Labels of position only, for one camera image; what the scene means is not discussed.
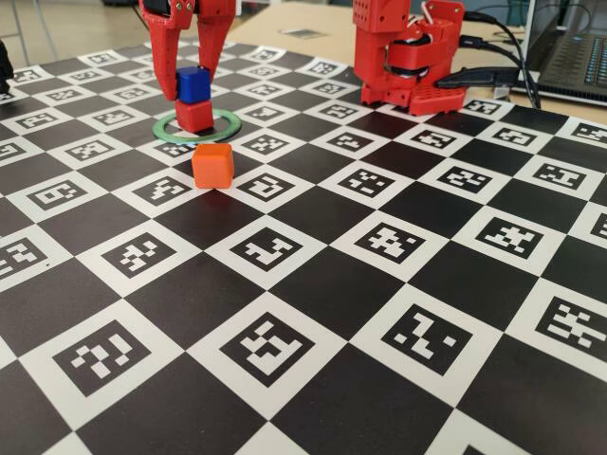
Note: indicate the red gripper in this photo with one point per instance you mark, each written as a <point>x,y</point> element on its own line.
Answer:
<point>167,29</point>

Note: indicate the blue cube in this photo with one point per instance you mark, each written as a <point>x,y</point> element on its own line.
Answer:
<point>193,85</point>

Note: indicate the red cube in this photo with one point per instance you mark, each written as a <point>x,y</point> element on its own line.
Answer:
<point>194,116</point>

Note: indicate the red robot arm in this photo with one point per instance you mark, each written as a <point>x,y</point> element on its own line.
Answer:
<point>379,47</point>

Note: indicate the orange cube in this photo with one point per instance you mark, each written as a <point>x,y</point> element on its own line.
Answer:
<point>213,166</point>

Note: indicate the white furniture leg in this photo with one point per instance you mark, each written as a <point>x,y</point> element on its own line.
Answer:
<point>215,19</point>

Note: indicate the black stand object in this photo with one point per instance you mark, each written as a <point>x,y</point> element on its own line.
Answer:
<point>5,66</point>

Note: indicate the black clamp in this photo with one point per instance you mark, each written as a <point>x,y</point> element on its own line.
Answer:
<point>474,77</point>

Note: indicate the checkerboard marker board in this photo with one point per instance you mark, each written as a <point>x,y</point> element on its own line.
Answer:
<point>303,332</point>

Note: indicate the dark laptop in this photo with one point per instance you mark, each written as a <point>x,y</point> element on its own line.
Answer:
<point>569,57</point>

